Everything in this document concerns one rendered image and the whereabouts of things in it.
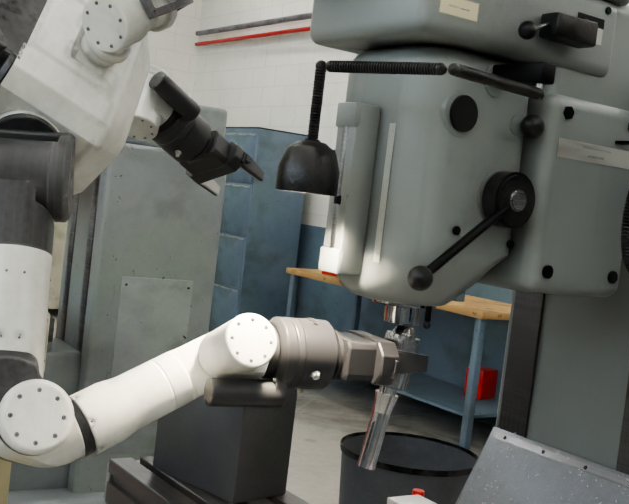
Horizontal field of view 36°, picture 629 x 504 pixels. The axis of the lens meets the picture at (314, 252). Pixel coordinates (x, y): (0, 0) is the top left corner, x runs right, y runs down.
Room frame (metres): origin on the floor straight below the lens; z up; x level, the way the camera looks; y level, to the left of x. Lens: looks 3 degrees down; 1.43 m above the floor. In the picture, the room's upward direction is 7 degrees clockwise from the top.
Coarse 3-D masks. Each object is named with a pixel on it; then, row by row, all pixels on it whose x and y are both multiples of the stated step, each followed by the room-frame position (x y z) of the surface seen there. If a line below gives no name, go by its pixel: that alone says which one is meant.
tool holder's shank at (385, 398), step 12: (384, 396) 1.25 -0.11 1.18; (396, 396) 1.26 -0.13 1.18; (384, 408) 1.25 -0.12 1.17; (372, 420) 1.26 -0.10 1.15; (384, 420) 1.25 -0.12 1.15; (372, 432) 1.26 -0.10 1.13; (384, 432) 1.26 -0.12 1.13; (372, 444) 1.25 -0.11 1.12; (360, 456) 1.26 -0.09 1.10; (372, 456) 1.25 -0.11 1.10; (372, 468) 1.25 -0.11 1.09
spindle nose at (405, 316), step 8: (384, 312) 1.27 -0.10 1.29; (392, 312) 1.25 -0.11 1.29; (400, 312) 1.24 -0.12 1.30; (408, 312) 1.24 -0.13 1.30; (416, 312) 1.25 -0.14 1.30; (384, 320) 1.26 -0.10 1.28; (392, 320) 1.25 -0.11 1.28; (400, 320) 1.24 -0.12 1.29; (408, 320) 1.24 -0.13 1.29; (416, 320) 1.25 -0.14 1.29
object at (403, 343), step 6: (390, 336) 1.25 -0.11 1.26; (396, 336) 1.25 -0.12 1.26; (402, 336) 1.25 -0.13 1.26; (396, 342) 1.25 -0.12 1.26; (402, 342) 1.25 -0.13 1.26; (408, 342) 1.25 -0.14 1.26; (414, 342) 1.25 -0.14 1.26; (402, 348) 1.25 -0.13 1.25; (408, 348) 1.25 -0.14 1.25; (414, 348) 1.25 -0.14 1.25; (402, 378) 1.25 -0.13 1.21; (408, 378) 1.26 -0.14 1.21
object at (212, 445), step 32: (192, 416) 1.61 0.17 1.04; (224, 416) 1.56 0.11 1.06; (256, 416) 1.55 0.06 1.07; (288, 416) 1.60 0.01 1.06; (160, 448) 1.67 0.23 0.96; (192, 448) 1.61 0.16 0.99; (224, 448) 1.55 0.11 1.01; (256, 448) 1.56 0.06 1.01; (288, 448) 1.61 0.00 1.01; (192, 480) 1.60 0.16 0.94; (224, 480) 1.55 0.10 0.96; (256, 480) 1.56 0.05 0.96
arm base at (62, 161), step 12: (0, 132) 1.14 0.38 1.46; (12, 132) 1.14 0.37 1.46; (24, 132) 1.14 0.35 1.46; (36, 132) 1.15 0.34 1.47; (48, 132) 1.16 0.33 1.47; (60, 132) 1.17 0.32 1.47; (60, 144) 1.10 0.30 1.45; (72, 144) 1.12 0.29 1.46; (60, 156) 1.08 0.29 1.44; (72, 156) 1.13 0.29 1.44; (60, 168) 1.08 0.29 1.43; (72, 168) 1.14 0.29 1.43; (60, 180) 1.08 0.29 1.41; (72, 180) 1.15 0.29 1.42; (48, 192) 1.08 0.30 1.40; (60, 192) 1.08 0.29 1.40; (72, 192) 1.17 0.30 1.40; (48, 204) 1.09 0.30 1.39; (60, 204) 1.08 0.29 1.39; (72, 204) 1.18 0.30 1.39; (60, 216) 1.10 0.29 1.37
